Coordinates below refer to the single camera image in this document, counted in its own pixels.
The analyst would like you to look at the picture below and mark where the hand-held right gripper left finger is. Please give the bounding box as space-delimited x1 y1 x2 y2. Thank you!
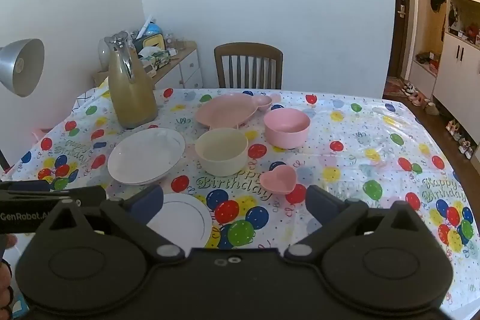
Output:
37 187 186 264

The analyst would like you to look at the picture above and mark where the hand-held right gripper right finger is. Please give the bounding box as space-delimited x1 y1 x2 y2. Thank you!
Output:
284 186 433 264

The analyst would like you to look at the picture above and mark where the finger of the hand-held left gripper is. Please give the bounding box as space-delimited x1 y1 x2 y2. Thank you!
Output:
0 187 108 210
0 180 52 192

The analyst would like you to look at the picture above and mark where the small white plate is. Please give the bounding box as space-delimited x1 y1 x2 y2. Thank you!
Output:
145 193 213 249

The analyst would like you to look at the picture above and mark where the pink heart-shaped dish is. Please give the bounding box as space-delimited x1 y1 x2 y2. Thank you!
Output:
260 165 298 195

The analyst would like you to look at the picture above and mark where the large white deep plate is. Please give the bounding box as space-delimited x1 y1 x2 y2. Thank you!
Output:
107 127 187 186

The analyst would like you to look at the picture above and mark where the pink round bowl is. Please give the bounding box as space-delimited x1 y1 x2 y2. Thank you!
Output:
263 108 311 149

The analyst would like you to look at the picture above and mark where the cream bowl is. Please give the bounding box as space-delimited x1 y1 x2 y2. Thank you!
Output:
194 127 249 178

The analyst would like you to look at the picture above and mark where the pink bear-shaped plate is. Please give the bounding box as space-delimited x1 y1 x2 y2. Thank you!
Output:
194 92 283 130

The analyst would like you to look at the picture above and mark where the person's left hand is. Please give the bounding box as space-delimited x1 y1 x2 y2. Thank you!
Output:
0 234 18 309

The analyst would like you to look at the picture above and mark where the balloon print tablecloth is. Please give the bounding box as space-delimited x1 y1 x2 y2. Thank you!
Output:
0 88 478 320

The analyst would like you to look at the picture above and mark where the beige thermos jug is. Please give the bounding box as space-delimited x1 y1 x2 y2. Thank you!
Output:
103 31 159 130

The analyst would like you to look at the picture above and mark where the grey desk lamp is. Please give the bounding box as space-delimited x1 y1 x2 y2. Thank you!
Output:
0 38 45 98

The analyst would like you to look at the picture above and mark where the patterned doormat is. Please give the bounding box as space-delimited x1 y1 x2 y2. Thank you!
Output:
382 76 410 100

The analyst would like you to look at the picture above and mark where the white sideboard with wooden top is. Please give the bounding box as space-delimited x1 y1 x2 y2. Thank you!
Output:
93 40 204 90

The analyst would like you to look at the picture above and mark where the green patterned tissue box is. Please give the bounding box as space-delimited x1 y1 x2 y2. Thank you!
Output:
138 46 172 70

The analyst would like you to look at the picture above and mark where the row of shoes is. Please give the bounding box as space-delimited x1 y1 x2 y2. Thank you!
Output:
400 81 479 160

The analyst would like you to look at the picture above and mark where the low white shoe cabinet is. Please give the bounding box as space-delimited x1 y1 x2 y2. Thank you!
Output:
408 58 440 100

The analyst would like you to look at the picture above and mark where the blue and yellow box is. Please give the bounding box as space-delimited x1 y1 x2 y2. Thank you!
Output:
134 22 166 53

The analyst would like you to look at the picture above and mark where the brown wooden chair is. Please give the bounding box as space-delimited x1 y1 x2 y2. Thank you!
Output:
214 43 284 89

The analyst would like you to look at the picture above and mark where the white floor cabinet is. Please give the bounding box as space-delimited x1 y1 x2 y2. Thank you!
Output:
431 31 480 153

